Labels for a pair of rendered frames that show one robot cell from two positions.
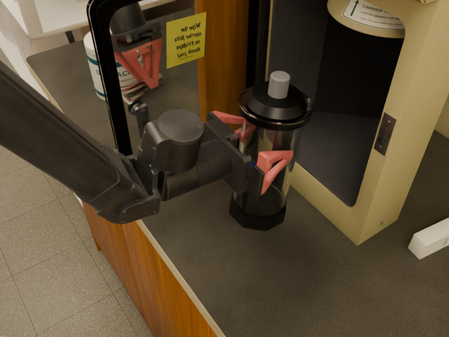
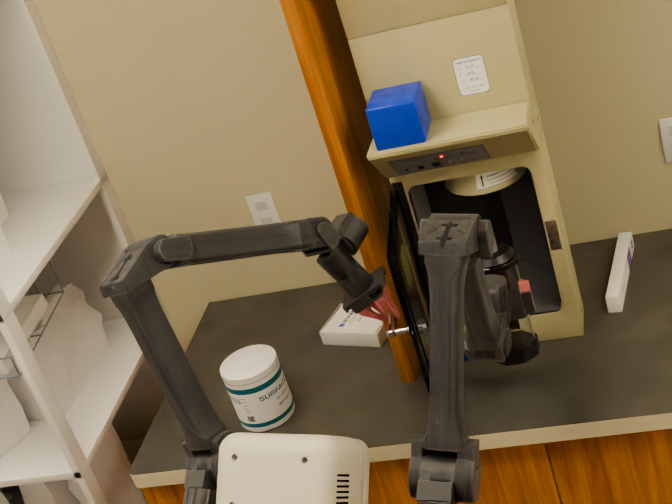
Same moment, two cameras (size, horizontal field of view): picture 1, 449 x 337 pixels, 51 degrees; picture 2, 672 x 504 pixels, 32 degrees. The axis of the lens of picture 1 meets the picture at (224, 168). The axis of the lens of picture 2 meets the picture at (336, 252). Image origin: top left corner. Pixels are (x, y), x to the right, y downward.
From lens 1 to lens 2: 186 cm
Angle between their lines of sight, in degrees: 34
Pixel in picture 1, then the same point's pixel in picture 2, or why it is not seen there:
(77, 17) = (92, 425)
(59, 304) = not seen: outside the picture
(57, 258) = not seen: outside the picture
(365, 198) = (567, 290)
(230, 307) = (568, 413)
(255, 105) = (490, 262)
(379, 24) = (503, 179)
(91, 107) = not seen: hidden behind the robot
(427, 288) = (644, 317)
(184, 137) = (501, 282)
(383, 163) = (563, 254)
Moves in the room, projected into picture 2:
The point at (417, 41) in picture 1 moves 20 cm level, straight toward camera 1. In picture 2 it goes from (540, 170) to (592, 202)
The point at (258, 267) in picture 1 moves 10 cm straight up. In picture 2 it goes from (551, 388) to (541, 350)
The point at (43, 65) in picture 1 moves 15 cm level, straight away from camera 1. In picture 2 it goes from (160, 462) to (105, 461)
